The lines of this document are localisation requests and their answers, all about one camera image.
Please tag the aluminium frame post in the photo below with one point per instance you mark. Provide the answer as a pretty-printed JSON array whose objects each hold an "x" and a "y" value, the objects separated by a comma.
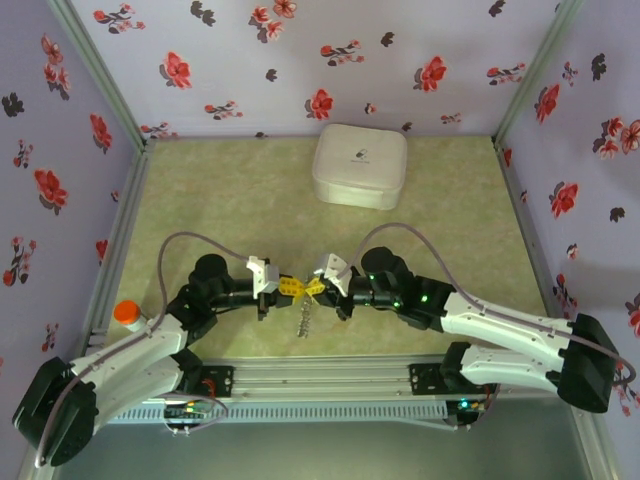
[
  {"x": 55, "y": 472},
  {"x": 542, "y": 60},
  {"x": 94, "y": 60},
  {"x": 595, "y": 450}
]

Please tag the aluminium frame side rail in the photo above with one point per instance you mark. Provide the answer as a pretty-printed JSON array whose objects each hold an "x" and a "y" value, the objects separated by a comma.
[
  {"x": 517, "y": 210},
  {"x": 124, "y": 210}
]

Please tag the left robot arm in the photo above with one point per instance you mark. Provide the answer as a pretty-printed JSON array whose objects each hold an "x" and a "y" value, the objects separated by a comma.
[{"x": 135, "y": 355}]

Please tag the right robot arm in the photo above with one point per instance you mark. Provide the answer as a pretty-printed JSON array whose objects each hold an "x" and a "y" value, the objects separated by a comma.
[{"x": 510, "y": 325}]

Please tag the white zippered case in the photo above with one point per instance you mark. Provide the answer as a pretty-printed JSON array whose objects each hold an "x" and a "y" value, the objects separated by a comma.
[{"x": 360, "y": 170}]

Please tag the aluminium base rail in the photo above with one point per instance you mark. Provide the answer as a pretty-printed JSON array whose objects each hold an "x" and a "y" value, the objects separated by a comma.
[{"x": 320, "y": 380}]

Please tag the orange capped white bottle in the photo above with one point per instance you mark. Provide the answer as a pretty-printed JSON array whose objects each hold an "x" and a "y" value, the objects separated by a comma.
[{"x": 127, "y": 312}]

